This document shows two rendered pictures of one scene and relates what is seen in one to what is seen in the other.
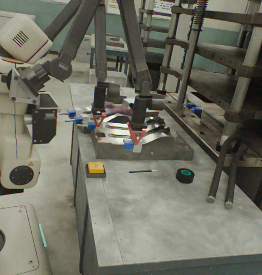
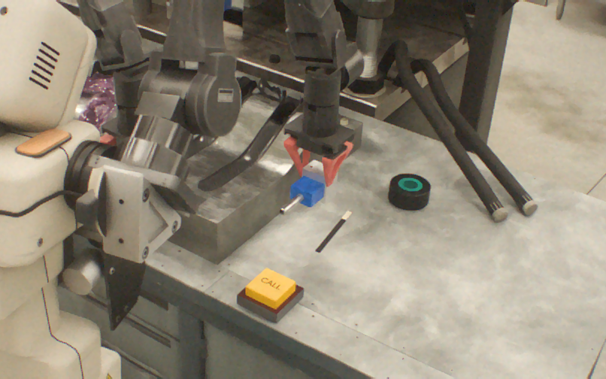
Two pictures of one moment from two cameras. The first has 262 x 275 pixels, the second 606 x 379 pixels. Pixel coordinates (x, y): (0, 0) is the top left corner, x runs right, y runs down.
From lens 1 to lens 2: 0.88 m
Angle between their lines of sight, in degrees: 38
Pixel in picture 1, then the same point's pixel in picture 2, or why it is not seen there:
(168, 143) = not seen: hidden behind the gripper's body
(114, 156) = (246, 234)
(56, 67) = (214, 107)
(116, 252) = not seen: outside the picture
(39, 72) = (179, 144)
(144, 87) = (339, 46)
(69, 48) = (214, 37)
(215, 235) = (577, 276)
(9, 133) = (40, 341)
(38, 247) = not seen: outside the picture
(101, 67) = (119, 20)
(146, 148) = (295, 174)
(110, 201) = (388, 338)
